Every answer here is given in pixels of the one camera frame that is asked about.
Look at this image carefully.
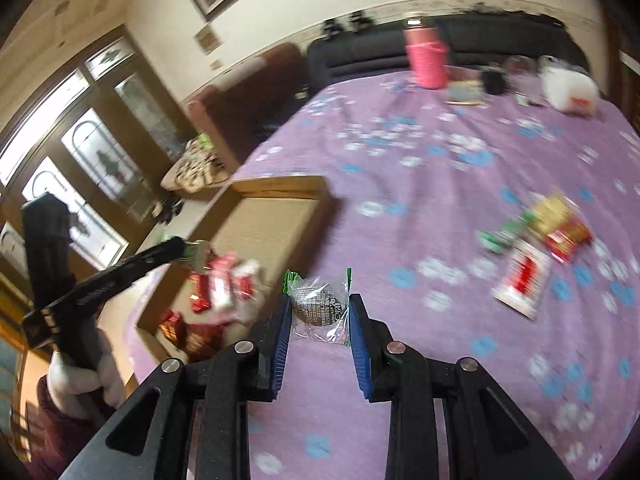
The red long snack bar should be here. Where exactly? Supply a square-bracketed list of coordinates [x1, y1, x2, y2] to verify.
[190, 272, 212, 314]

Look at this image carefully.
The dark red foil snack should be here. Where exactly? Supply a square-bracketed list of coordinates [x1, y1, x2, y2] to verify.
[158, 309, 224, 362]

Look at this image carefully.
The white red snack packet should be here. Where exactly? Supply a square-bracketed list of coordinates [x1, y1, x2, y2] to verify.
[491, 240, 552, 320]

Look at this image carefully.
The green clear pastry packet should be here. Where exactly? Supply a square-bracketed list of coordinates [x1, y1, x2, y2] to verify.
[283, 268, 352, 346]

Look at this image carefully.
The green small snack packet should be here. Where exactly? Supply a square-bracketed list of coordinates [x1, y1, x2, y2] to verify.
[476, 210, 533, 255]

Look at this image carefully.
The red square snack packet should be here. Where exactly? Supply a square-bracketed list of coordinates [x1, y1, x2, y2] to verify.
[546, 218, 592, 263]

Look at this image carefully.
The yellow cracker packet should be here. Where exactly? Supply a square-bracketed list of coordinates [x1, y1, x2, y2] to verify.
[528, 194, 577, 240]

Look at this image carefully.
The white gloved left hand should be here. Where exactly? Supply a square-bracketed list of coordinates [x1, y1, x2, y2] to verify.
[46, 330, 126, 419]

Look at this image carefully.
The patterned bag on stool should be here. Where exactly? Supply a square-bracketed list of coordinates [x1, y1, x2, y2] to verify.
[175, 132, 229, 193]

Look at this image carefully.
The wooden glass-panel door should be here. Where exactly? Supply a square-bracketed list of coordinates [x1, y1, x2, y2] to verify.
[1, 26, 195, 273]

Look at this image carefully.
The cardboard tray box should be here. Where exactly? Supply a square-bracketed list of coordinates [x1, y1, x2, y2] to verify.
[128, 176, 333, 377]

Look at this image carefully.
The brown armchair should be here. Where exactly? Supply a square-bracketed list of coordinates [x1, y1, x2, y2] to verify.
[184, 42, 307, 172]

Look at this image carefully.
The black leather sofa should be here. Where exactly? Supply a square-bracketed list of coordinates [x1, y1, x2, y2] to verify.
[306, 11, 591, 94]

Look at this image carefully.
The small notebook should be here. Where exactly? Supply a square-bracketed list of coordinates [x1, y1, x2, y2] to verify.
[446, 79, 485, 106]

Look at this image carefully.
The small black box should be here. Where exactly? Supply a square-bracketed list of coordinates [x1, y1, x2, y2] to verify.
[480, 67, 508, 96]

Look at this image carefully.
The white plastic jar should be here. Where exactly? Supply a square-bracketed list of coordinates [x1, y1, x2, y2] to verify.
[540, 66, 599, 117]

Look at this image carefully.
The clear glass cup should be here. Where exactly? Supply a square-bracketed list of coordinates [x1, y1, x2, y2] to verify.
[503, 55, 538, 93]

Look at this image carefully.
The pink knit-sleeved thermos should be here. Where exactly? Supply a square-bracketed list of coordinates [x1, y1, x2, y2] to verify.
[404, 14, 448, 90]

